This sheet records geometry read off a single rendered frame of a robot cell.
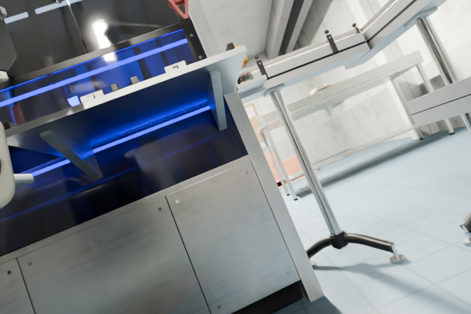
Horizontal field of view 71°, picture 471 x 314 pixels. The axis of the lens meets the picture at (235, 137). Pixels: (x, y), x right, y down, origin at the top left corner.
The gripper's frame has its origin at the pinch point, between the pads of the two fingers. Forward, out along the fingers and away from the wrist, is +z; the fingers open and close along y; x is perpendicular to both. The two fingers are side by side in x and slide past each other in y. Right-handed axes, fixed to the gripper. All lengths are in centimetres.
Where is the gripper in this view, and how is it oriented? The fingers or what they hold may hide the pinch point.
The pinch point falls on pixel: (185, 16)
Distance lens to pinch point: 115.3
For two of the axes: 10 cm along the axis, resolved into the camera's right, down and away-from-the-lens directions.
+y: -0.9, 1.3, 9.9
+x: -9.1, 3.8, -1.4
